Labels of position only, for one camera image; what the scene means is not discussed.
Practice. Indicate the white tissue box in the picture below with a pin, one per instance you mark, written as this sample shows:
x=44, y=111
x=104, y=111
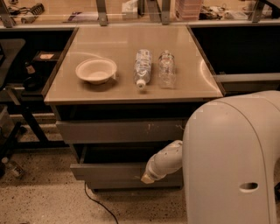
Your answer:
x=129, y=9

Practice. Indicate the yellow foam padded gripper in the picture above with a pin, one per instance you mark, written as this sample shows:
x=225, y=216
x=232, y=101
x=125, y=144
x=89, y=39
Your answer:
x=152, y=171

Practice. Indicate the grey drawer cabinet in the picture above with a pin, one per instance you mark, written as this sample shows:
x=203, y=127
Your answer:
x=73, y=99

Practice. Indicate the grey top drawer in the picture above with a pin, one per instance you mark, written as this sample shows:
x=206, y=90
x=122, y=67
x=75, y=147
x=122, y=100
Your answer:
x=122, y=131

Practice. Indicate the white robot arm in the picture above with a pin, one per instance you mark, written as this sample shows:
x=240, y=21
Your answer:
x=227, y=155

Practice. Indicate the clear capped water bottle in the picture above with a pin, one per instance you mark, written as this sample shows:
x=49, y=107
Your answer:
x=142, y=68

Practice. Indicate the clear empty plastic bottle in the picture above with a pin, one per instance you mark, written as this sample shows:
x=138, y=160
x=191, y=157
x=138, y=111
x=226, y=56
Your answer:
x=166, y=70

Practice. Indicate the grey drawer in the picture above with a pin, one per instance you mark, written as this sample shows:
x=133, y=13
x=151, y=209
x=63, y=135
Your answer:
x=122, y=131
x=127, y=163

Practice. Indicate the pink stacked trays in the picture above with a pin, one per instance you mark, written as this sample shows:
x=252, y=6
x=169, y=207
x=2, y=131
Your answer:
x=188, y=9

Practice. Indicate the white paper bowl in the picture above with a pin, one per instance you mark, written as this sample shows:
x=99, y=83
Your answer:
x=96, y=71

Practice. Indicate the small bottle on floor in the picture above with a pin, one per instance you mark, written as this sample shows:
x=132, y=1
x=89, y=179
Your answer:
x=13, y=167

